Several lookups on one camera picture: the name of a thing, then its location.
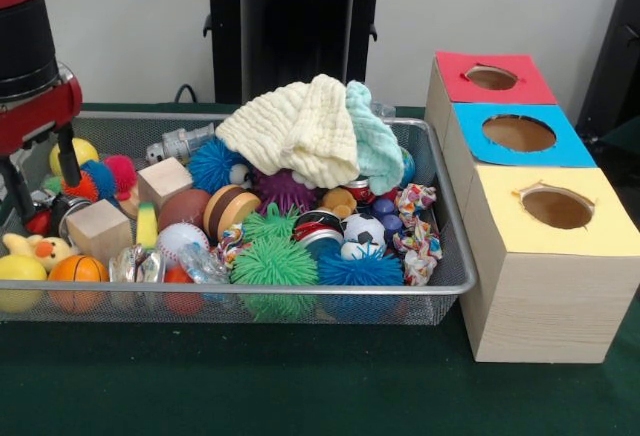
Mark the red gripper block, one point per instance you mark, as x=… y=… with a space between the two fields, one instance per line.
x=40 y=116

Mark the cream white waffle cloth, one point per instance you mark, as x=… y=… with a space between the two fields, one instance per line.
x=300 y=141

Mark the light blue cloth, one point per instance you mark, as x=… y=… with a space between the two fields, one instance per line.
x=375 y=146

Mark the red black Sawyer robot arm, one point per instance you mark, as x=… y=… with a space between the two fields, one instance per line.
x=25 y=41

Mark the wooden box with three holes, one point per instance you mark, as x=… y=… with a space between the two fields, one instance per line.
x=540 y=306

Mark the multicoloured spiky caterpillar toy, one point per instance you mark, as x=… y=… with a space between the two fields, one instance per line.
x=120 y=168

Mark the yellow duck plush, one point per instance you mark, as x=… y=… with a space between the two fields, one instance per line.
x=47 y=251

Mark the yellow foam ball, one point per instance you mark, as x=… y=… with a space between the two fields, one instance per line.
x=20 y=273

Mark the small orange basketball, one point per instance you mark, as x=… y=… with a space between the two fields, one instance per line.
x=77 y=271

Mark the plain wooden cube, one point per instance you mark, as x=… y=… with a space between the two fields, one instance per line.
x=165 y=181

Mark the toy hamburger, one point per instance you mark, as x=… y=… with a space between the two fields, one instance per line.
x=230 y=208

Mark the large green spiky ball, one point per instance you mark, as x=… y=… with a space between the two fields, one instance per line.
x=274 y=266

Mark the small soccer ball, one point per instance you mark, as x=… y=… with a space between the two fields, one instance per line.
x=362 y=231

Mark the blue spiky ball with eyes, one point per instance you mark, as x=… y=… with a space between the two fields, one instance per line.
x=360 y=271

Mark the dark green side tablecloth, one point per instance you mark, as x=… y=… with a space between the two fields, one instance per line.
x=625 y=156

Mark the black upright panel stand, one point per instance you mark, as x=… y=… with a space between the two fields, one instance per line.
x=615 y=56

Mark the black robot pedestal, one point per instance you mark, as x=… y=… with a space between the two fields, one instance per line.
x=300 y=31

